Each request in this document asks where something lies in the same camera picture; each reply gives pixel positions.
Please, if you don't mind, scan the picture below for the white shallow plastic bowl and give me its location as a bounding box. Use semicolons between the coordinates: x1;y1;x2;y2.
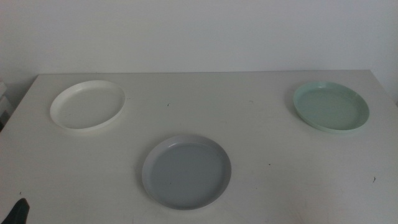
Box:
49;80;127;132

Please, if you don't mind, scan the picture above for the grey shallow plastic bowl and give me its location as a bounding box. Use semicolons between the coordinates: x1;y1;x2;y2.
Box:
141;134;233;211

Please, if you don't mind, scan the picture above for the mint green shallow plastic bowl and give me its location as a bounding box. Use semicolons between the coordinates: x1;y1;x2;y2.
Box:
292;81;371;134

